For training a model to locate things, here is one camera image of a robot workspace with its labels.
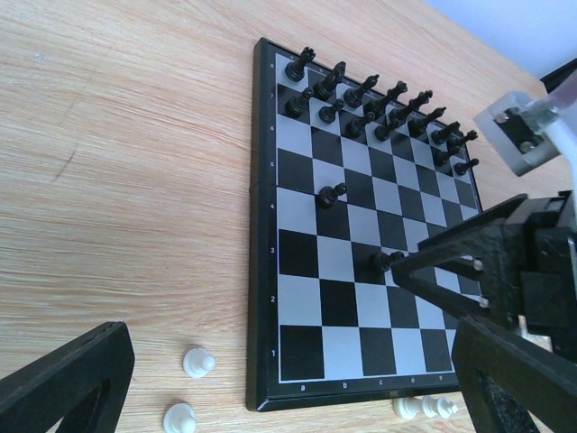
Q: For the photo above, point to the black and silver chessboard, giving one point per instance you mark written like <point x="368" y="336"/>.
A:
<point x="324" y="327"/>

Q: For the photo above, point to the black knight b8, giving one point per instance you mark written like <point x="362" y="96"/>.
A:
<point x="326" y="87"/>

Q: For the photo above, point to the black bishop c8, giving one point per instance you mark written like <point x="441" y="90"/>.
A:
<point x="353" y="96"/>

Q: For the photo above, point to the black king e8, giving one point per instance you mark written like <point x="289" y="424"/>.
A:
<point x="400" y="115"/>

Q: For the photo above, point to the black bishop f8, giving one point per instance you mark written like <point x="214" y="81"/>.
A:
<point x="418" y="126"/>

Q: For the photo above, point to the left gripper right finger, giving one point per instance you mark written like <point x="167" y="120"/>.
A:
<point x="507" y="381"/>

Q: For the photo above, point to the black rook corner a8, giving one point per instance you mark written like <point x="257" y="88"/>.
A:
<point x="295" y="70"/>

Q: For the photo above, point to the black pawn c7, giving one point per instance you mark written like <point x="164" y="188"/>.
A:
<point x="356" y="127"/>

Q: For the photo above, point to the black pawn h7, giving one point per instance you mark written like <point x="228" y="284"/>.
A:
<point x="462" y="168"/>

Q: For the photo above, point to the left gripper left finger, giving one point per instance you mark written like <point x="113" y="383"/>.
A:
<point x="80" y="387"/>

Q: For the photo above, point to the black queen d8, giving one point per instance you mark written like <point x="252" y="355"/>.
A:
<point x="378" y="106"/>

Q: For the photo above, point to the white pawn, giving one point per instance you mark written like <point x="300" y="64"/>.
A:
<point x="198" y="362"/>
<point x="180" y="418"/>

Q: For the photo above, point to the black pawn g7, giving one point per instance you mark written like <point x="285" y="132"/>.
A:
<point x="442" y="157"/>

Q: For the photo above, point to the white pawn left upper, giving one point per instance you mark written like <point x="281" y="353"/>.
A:
<point x="198" y="362"/>

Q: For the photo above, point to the black pawn a7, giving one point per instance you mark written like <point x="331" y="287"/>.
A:
<point x="297" y="105"/>

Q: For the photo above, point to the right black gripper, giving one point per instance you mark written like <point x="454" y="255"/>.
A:
<point x="522" y="252"/>

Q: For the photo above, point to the white pawn left lower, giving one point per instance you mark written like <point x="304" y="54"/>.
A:
<point x="180" y="418"/>

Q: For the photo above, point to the black rook h8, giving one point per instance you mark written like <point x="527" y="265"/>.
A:
<point x="456" y="142"/>

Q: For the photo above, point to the black pawn d7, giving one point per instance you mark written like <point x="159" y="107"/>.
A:
<point x="382" y="132"/>

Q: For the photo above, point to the black knight g8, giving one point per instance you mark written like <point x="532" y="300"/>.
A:
<point x="441" y="136"/>

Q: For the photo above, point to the black pawn b7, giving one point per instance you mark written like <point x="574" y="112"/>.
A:
<point x="327" y="114"/>

